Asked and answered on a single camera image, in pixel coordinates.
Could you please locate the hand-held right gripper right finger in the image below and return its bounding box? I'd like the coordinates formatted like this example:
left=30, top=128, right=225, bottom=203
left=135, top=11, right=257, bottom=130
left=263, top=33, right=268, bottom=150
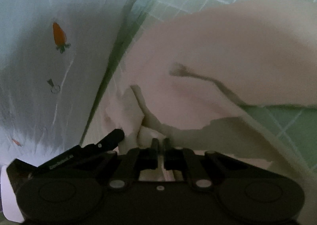
left=162, top=138, right=224, bottom=189

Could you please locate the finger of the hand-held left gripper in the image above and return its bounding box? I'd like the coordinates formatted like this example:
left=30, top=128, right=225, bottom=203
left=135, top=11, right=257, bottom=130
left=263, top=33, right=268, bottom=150
left=81, top=129, right=125, bottom=153

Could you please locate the pink hoodie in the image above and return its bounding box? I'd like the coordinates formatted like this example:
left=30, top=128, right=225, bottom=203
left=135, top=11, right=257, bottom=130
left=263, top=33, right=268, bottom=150
left=99, top=0, right=317, bottom=184

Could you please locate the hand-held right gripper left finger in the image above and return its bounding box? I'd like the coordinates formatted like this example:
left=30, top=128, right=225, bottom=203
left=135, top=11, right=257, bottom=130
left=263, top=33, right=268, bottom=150
left=98, top=138, right=160, bottom=189

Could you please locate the white carrot print quilt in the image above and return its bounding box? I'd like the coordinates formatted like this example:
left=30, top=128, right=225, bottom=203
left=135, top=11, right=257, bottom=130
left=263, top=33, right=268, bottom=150
left=0, top=0, right=172, bottom=166

